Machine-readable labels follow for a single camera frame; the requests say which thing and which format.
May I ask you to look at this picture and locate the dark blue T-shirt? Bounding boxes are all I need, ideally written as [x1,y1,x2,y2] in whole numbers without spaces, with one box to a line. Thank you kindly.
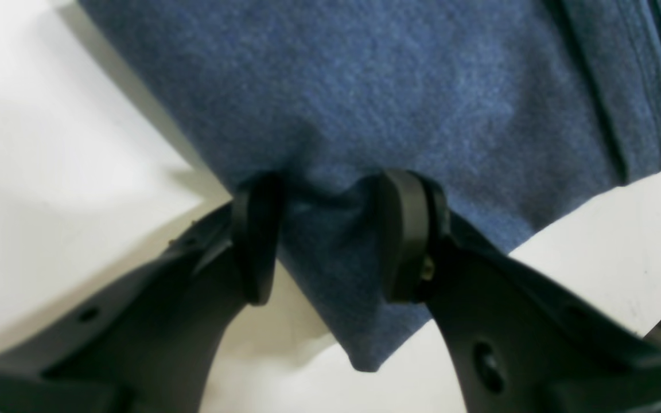
[81,1,661,373]

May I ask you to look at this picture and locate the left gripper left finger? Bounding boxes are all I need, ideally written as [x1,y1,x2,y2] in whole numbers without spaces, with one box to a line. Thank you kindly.
[0,173,285,412]

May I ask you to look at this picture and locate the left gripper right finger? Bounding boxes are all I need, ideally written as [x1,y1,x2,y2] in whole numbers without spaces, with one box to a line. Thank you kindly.
[378,170,661,412]

